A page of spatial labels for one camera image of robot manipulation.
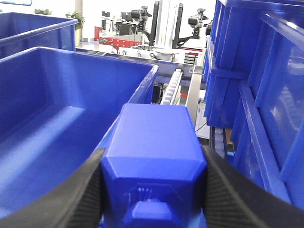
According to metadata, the camera on black arm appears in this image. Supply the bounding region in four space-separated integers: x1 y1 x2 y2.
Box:
121 6 154 46

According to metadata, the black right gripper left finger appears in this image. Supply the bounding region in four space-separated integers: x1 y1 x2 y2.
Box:
0 148 105 228

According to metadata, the stacked blue bins right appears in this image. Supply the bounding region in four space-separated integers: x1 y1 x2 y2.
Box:
204 0 304 209

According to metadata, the large blue plastic bin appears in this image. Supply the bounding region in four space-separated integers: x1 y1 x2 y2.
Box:
0 47 158 218

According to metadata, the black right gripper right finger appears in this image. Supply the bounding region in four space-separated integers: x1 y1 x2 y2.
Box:
201 145 304 228

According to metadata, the blue plastic block part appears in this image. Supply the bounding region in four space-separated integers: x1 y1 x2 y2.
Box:
101 104 207 228

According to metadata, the white roller track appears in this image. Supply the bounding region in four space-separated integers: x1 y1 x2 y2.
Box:
161 69 183 105

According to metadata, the green potted plant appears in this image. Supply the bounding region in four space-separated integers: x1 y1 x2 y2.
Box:
65 10 86 47

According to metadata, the blue bin far left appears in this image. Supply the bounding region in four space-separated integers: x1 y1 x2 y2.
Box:
0 12 77 58

